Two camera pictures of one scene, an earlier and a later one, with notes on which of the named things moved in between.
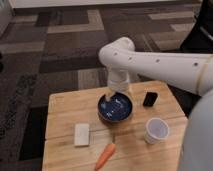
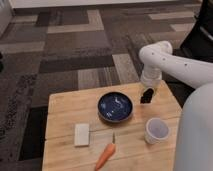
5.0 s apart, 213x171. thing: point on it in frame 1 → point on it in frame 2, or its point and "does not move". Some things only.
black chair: [200, 36] does not move
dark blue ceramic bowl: [117, 109] does not move
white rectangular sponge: [82, 134] does not move
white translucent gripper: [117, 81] → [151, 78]
